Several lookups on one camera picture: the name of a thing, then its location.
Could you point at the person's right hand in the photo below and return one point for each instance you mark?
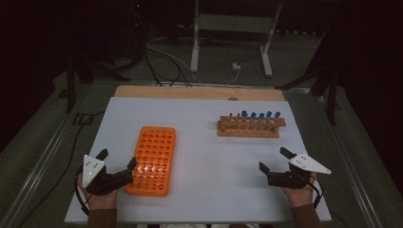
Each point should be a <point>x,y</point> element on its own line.
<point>299,196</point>

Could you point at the white table sheet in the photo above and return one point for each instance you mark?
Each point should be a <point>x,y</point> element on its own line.
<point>206,158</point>

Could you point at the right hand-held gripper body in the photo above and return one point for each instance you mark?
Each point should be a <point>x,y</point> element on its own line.
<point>294,179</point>

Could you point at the white metal stand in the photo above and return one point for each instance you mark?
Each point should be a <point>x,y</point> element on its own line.
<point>234,22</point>

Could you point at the person's left hand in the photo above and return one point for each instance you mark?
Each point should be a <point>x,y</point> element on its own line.
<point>103,201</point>

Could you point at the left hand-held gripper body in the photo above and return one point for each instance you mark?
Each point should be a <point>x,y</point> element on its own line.
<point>93,171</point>

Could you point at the white power plug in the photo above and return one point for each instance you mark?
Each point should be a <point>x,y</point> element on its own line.
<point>236,66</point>

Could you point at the black tripod stand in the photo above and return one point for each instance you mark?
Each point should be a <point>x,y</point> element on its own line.
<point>331,95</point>
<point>70,82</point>

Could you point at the orange plastic tube rack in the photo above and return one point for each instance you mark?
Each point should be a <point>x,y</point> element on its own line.
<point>155,148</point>

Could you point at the wooden test tube rack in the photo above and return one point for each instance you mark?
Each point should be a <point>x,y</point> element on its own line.
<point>247,131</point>

